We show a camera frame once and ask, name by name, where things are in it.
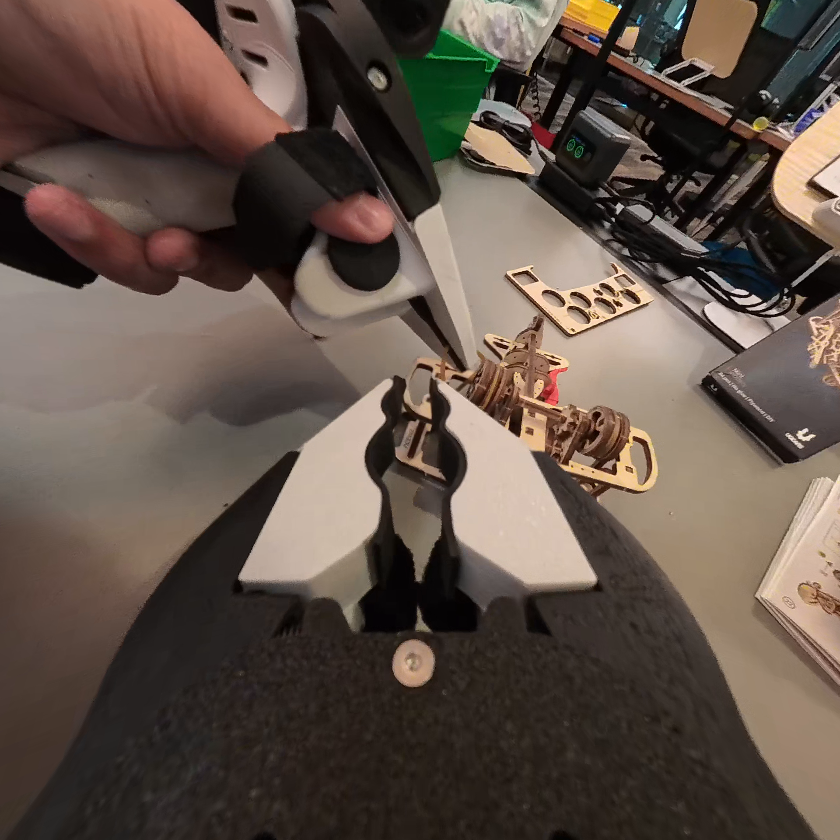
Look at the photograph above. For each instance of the red paper scrap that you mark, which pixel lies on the red paper scrap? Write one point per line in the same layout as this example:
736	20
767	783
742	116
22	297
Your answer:
550	387

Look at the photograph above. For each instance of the light wooden table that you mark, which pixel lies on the light wooden table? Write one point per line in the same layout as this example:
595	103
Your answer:
797	170

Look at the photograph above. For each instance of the green plastic bin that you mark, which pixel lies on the green plastic bin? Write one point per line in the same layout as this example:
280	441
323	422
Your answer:
446	98

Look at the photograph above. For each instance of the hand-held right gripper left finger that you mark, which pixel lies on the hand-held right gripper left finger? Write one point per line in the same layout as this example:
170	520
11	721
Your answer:
315	525

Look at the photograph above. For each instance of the plywood chair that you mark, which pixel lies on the plywood chair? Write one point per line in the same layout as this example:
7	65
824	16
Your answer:
718	36

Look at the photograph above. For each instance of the black model kit box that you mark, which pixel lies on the black model kit box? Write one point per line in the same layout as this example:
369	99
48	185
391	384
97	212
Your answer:
774	394

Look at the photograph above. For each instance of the grey portable power station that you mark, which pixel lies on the grey portable power station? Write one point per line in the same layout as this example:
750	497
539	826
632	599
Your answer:
594	148

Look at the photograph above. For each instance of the pale green cloth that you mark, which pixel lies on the pale green cloth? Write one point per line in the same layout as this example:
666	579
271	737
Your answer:
505	26

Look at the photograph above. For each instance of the yellow bin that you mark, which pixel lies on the yellow bin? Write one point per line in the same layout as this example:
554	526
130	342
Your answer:
590	12

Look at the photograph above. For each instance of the brown cardboard piece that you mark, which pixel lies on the brown cardboard piece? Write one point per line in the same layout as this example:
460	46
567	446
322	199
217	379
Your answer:
499	154

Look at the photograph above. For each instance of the white instruction booklet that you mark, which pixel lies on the white instruction booklet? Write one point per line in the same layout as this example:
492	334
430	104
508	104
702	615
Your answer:
814	590

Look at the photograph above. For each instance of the person's left hand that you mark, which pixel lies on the person's left hand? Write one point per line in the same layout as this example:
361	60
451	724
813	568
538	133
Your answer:
118	72

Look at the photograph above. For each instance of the white tablet stand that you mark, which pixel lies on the white tablet stand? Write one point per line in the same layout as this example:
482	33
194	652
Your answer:
686	71

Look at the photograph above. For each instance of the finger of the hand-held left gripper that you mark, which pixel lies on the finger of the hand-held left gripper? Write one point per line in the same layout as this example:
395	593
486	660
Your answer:
446	275

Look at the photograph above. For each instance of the grey desk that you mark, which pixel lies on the grey desk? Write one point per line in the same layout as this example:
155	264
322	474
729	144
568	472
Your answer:
98	525

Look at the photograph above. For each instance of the brown wooden table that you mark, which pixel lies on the brown wooden table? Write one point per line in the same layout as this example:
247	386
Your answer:
656	82

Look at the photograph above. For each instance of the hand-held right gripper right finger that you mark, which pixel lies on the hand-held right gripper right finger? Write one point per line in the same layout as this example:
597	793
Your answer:
518	525

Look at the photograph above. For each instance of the wooden model airplane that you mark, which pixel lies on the wooden model airplane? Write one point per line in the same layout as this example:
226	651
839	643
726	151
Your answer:
577	426

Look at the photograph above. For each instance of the plywood sheet with cutouts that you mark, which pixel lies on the plywood sheet with cutouts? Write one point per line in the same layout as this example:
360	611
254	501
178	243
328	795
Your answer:
642	300

